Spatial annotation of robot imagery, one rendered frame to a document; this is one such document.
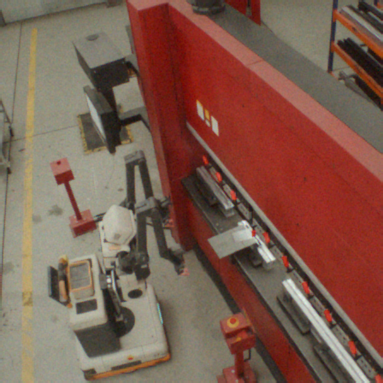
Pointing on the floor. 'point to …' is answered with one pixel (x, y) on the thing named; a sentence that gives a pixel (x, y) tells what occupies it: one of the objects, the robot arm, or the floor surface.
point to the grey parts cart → (2, 134)
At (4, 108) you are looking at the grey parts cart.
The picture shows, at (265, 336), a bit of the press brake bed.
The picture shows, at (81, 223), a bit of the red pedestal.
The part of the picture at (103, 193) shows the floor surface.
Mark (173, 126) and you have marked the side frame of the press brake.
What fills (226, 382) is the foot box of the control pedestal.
